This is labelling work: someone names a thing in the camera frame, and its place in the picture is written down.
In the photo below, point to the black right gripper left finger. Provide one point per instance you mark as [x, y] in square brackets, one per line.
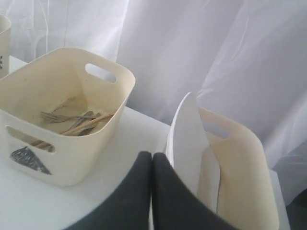
[128, 207]

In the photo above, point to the steel fork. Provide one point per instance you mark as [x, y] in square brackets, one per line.
[53, 118]

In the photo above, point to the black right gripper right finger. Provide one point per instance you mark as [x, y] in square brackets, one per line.
[174, 206]

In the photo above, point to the cream bin with circle mark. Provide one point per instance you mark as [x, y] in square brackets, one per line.
[5, 38]

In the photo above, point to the white square plate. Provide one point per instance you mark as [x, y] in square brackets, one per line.
[186, 142]

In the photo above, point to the wooden chopstick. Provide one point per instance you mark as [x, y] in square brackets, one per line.
[86, 124]
[70, 142]

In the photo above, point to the cream bin with triangle mark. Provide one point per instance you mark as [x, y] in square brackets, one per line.
[66, 81]

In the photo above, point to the cream bin with square mark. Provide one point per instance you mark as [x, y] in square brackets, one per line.
[246, 196]

